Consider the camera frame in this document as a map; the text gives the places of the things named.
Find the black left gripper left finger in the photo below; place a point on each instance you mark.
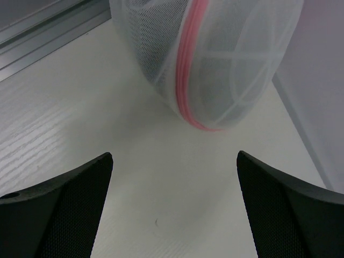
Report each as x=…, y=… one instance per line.
x=58, y=217

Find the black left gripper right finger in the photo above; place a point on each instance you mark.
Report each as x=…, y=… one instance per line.
x=289, y=217

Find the white mesh laundry bag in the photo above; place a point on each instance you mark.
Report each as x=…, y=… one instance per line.
x=209, y=60

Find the aluminium frame rail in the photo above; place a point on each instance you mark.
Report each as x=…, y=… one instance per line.
x=31, y=30

